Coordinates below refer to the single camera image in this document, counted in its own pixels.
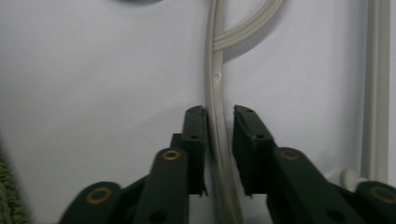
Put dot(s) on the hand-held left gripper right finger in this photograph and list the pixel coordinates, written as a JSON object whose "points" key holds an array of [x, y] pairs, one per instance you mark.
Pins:
{"points": [[253, 155]]}

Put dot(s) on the white table sheet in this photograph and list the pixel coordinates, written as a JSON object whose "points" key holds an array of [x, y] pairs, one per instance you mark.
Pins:
{"points": [[93, 77]]}

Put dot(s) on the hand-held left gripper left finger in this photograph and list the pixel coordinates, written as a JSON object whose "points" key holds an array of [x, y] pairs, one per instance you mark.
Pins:
{"points": [[196, 149]]}

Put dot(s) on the green woven basket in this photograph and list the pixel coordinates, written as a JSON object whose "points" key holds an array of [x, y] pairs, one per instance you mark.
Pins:
{"points": [[7, 199]]}

